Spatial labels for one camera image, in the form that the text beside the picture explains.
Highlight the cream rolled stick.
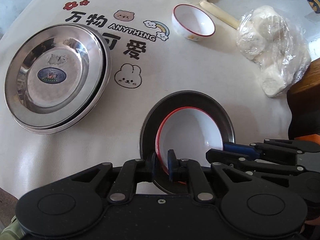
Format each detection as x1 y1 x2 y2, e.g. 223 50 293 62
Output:
200 1 240 29

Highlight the white bowl red rim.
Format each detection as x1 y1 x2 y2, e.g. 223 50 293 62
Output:
171 4 216 41

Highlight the plastic bag of buns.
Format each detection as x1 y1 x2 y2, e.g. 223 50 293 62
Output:
236 5 311 98

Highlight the bottom steel plate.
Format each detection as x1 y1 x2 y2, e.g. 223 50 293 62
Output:
13 24 112 135

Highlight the large steel mixing bowl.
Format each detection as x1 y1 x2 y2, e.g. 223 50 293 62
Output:
139 90 235 194

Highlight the cream printed canvas mat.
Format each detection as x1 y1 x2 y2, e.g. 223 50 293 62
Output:
1 0 291 197

